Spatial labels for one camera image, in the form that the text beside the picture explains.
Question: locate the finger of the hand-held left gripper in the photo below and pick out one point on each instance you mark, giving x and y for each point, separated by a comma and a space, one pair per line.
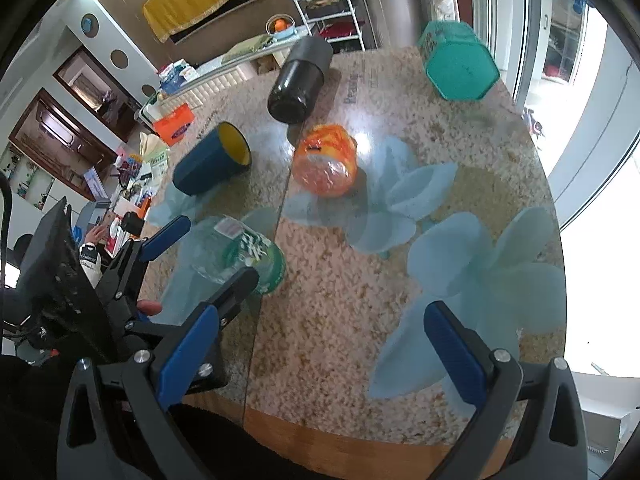
167, 237
235, 287

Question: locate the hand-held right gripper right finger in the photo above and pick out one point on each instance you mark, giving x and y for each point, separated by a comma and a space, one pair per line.
457, 357

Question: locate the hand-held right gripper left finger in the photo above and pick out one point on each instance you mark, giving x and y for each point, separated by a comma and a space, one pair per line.
186, 360

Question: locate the clear cup with green label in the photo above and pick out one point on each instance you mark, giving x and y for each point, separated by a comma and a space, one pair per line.
240, 252

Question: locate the blue cup with yellow inside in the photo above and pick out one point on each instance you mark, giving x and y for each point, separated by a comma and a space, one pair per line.
207, 165

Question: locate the teal hexagonal cup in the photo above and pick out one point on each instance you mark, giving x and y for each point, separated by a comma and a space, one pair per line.
457, 62

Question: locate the person's left hand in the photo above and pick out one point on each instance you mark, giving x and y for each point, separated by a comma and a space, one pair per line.
150, 307

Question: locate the orange tissue box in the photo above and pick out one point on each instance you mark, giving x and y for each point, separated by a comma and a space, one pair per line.
172, 125

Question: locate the brown wooden cabinet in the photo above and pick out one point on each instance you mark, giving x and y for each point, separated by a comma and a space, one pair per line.
65, 130

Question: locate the person's dark clothing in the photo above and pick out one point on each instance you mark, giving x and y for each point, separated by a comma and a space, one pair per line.
30, 410

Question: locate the blue and white box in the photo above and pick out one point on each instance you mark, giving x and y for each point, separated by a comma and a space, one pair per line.
174, 73

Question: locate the cardboard box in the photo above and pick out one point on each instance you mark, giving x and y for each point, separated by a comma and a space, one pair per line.
607, 430

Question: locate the white side table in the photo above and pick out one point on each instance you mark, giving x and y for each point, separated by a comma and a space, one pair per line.
230, 72

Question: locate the black cylindrical bottle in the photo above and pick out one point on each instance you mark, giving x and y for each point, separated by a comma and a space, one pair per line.
297, 82

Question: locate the green folded cloth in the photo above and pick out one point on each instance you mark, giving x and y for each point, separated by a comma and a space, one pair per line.
247, 46

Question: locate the bowl with orange fruit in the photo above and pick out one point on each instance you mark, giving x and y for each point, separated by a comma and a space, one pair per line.
278, 25

